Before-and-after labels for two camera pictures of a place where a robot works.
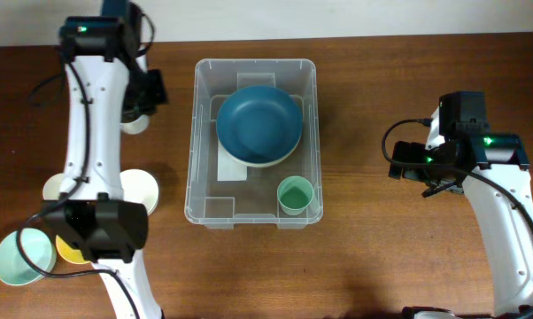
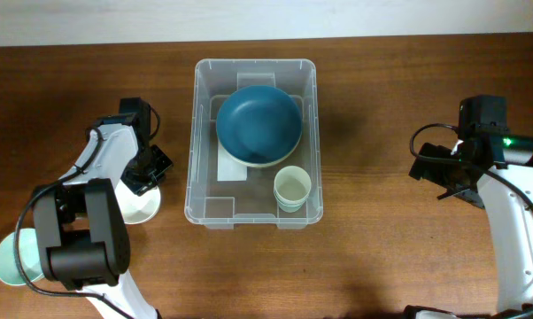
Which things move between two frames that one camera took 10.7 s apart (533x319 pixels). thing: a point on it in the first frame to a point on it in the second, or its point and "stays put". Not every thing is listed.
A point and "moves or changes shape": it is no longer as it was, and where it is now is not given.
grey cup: [137, 126] moves or changes shape
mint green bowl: [10, 264] stays put
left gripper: [135, 112] to [144, 184]
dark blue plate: [258, 126] stays put
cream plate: [263, 165] stays put
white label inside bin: [229, 169] stays put
